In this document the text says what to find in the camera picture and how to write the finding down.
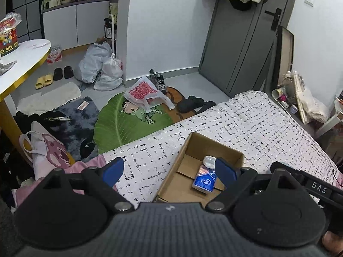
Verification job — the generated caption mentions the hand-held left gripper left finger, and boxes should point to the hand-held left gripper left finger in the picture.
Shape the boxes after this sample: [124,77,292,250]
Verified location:
[44,157,135,214]

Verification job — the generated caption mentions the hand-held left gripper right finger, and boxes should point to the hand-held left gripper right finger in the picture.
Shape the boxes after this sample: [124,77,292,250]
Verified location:
[205,157,299,214]

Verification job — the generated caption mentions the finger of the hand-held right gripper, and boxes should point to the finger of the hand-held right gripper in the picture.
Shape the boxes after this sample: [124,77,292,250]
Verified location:
[270,161,307,186]

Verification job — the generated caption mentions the white clear packet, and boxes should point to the white clear packet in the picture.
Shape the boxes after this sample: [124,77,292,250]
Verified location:
[202,155,219,168]

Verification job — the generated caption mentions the blue tissue packet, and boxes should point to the blue tissue packet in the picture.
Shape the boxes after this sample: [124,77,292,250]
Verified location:
[191,165,218,194]

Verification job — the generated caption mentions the brown cardboard box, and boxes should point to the brown cardboard box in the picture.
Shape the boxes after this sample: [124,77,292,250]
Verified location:
[154,132,245,203]

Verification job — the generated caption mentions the person's right hand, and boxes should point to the person's right hand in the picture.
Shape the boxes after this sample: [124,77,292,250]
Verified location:
[322,231,343,257]

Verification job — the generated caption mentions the black cap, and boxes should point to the black cap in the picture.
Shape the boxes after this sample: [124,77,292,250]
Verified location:
[80,138,96,158]

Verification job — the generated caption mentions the green leaf cartoon rug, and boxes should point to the green leaf cartoon rug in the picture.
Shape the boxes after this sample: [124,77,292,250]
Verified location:
[94,92,177,154]

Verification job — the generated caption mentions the grey fluffy rug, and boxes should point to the grey fluffy rug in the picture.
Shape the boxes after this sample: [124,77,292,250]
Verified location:
[50,96,99,162]

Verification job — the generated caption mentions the white black-flecked bed blanket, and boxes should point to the white black-flecked bed blanket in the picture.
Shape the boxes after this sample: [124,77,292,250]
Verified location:
[103,90,341,209]

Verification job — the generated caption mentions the white side desk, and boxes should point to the white side desk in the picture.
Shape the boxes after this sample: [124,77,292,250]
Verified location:
[313,96,343,140]

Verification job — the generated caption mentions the white canvas tote bag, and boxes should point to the white canvas tote bag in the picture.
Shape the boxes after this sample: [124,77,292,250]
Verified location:
[292,70,329,124]

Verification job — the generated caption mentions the pink cartoon tote bag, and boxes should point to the pink cartoon tote bag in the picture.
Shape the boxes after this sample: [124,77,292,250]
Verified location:
[19,121,71,178]

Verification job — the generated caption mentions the paper cup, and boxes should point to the paper cup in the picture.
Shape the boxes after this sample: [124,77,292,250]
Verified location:
[271,86,286,99]

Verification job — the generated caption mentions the red-printed white plastic bag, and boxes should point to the red-printed white plastic bag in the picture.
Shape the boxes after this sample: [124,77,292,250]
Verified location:
[123,76,175,113]

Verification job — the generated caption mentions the white flat plastic bag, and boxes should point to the white flat plastic bag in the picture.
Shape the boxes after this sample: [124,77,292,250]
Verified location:
[93,75,123,91]

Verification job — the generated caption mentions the clear plastic bottle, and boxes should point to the clear plastic bottle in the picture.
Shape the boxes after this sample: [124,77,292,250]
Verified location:
[283,71,295,91]

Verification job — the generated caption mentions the white floor mat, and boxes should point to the white floor mat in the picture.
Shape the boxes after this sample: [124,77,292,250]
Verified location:
[16,82,82,113]

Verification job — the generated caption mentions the black clothes pile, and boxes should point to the black clothes pile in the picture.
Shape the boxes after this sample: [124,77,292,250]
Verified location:
[13,111,58,134]

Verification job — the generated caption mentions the grey sneakers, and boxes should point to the grey sneakers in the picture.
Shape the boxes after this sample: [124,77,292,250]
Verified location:
[149,70,168,91]

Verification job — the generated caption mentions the white tied plastic bag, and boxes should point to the white tied plastic bag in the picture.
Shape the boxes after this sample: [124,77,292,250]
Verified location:
[102,54,124,79]

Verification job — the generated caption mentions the large grey garbage bag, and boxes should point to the large grey garbage bag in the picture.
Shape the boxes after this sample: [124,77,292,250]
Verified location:
[74,42,113,83]

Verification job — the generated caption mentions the black-framed leaning board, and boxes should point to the black-framed leaning board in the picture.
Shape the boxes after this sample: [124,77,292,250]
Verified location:
[264,25,295,94]

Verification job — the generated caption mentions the grey door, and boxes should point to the grey door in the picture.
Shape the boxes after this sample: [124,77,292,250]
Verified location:
[198,0,292,98]

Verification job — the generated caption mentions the pack of water bottles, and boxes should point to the pack of water bottles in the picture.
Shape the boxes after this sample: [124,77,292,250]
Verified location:
[47,45,63,65]

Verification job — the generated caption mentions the black spray bottle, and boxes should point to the black spray bottle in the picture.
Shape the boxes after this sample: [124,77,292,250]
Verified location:
[104,18,113,38]

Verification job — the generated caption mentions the white yellow-edged table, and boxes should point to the white yellow-edged table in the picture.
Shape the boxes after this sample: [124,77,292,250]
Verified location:
[0,39,52,164]

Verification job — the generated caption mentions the white narrow rack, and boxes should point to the white narrow rack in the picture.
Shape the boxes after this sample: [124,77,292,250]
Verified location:
[107,3,119,55]

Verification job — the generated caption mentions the white cabinet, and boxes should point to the white cabinet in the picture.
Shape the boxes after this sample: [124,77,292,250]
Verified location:
[41,0,110,51]

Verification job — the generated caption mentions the red snack bag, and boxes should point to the red snack bag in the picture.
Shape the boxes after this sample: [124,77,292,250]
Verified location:
[0,13,22,57]

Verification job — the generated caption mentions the black cable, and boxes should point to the black cable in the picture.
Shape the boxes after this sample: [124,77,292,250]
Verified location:
[332,166,343,188]

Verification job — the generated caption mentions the black door handle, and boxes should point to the black door handle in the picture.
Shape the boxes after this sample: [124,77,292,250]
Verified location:
[265,8,282,31]

